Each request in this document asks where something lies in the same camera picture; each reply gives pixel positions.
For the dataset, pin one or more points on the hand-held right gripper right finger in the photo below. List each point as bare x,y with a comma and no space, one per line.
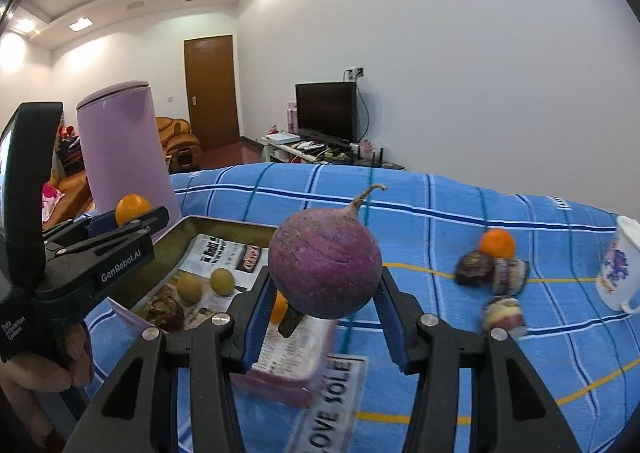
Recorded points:
395,333

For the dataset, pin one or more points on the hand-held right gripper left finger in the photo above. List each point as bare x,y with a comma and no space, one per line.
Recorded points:
257,333

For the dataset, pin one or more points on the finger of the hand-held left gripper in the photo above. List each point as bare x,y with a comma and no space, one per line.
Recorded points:
102,224
140,225

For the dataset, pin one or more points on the small round orange kumquat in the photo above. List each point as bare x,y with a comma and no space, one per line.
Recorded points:
131,207

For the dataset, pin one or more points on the oval orange kumquat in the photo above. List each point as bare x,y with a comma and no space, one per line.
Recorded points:
280,309

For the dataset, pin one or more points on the pink tin box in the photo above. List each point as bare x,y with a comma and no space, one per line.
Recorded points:
300,373

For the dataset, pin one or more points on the tan longan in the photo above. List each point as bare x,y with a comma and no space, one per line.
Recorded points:
190,289
222,281

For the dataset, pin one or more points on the dark brown water chestnut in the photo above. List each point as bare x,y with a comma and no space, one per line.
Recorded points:
472,269
162,314

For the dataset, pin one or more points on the purple round radish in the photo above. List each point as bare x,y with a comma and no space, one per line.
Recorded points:
325,260

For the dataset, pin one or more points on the striped taro chunk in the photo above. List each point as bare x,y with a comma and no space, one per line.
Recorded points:
505,315
510,276

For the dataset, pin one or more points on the bumpy orange tangerine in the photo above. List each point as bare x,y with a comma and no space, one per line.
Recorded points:
497,243

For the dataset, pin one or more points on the person's left hand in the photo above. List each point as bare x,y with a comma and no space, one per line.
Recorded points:
30,383

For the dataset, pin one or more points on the pink floral cushion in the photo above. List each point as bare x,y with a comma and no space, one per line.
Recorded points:
51,200

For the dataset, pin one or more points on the orange leather sofa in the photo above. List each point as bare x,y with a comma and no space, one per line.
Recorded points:
75,183
177,135

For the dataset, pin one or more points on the lilac cylindrical container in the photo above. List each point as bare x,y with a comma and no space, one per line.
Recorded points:
125,153

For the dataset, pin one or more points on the printed paper leaflet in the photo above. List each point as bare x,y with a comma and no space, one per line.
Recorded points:
220,253

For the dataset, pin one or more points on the blue plaid blanket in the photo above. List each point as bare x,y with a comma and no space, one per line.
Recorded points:
450,213

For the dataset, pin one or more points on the brown wooden door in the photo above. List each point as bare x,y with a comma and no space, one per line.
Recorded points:
210,93

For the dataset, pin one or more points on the white television stand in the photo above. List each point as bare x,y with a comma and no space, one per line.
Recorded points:
290,150

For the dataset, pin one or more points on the white flat box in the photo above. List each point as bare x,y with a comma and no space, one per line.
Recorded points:
283,136

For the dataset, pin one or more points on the black router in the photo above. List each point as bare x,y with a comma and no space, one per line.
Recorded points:
378,158

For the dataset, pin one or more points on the pink flower ornament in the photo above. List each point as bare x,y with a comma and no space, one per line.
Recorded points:
367,148

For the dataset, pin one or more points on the pink gift bag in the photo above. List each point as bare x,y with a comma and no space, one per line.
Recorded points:
292,115

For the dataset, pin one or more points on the square ceiling light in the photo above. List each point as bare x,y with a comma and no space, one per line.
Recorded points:
80,24

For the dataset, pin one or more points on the black flat television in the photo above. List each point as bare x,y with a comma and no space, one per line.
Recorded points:
325,110

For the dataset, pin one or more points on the white mug with blue print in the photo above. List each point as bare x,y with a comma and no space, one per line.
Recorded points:
617,273

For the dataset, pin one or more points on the white wall socket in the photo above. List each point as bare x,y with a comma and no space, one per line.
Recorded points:
354,73

